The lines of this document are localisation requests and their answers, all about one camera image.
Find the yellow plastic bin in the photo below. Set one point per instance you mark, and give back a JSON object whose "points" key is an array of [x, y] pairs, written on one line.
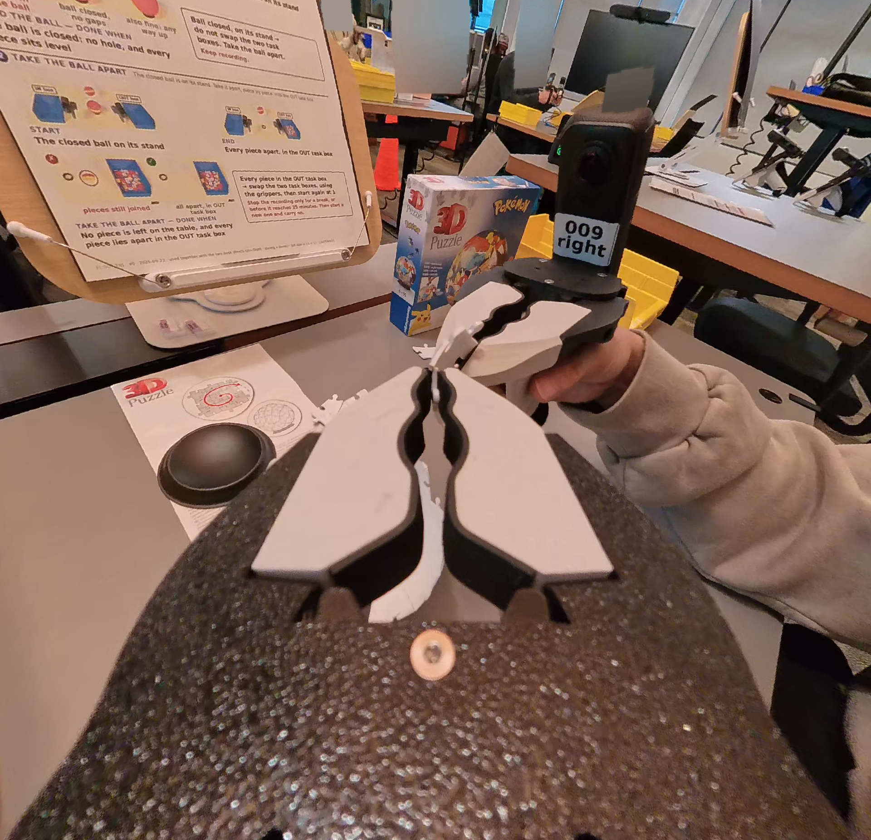
{"points": [[646, 282], [520, 111], [374, 81]]}

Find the person's right forearm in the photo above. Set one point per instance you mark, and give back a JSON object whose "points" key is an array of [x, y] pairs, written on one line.
{"points": [[735, 486]]}

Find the colourful puzzle box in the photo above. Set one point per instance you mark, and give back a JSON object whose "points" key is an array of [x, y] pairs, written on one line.
{"points": [[463, 241]]}

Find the black computer monitor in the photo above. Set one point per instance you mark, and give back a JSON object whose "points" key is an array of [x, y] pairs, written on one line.
{"points": [[612, 43]]}

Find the grey desk with wooden edge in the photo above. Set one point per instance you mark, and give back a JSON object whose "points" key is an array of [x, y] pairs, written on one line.
{"points": [[748, 241], [422, 110]]}

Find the black round ball stand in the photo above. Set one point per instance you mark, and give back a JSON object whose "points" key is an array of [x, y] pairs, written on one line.
{"points": [[214, 462]]}

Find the black office chair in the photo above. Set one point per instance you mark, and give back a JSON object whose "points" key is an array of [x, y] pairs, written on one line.
{"points": [[748, 329]]}

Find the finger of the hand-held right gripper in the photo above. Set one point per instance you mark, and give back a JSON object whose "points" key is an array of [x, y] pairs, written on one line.
{"points": [[486, 302], [531, 343]]}

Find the white puzzle piece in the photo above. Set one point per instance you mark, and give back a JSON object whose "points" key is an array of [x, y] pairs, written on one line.
{"points": [[452, 350]]}

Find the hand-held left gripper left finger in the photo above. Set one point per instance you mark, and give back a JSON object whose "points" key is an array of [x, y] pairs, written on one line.
{"points": [[340, 499]]}

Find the black webcam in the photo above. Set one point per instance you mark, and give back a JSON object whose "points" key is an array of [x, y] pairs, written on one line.
{"points": [[639, 13]]}

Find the small pink white tags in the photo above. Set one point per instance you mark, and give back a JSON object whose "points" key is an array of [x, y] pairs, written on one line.
{"points": [[180, 326]]}

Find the black white desk device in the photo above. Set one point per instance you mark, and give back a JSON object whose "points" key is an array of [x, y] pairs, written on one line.
{"points": [[782, 152], [840, 180]]}

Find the white puzzle instruction leaflet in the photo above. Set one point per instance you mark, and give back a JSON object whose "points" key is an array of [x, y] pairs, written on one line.
{"points": [[156, 418]]}

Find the orange traffic cone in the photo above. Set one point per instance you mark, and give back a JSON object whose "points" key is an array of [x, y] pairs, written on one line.
{"points": [[388, 169]]}

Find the person's right hand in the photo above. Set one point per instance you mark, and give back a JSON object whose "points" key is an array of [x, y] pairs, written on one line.
{"points": [[592, 367]]}

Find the white paper strip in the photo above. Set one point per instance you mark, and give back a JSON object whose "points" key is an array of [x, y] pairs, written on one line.
{"points": [[714, 203]]}

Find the wooden desk with black frame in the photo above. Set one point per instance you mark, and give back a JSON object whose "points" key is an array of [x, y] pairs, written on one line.
{"points": [[816, 98]]}

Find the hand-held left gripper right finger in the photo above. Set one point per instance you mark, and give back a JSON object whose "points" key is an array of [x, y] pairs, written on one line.
{"points": [[524, 499]]}

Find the white holder base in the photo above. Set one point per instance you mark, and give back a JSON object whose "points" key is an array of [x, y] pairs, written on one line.
{"points": [[272, 309]]}

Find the printed task instruction sheet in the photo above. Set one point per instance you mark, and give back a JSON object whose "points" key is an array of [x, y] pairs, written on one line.
{"points": [[170, 105]]}

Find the instruction sheet on wooden stand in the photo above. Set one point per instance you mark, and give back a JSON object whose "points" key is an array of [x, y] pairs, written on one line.
{"points": [[27, 214]]}

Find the black desk grommet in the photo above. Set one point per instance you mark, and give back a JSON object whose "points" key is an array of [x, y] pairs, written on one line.
{"points": [[770, 397]]}

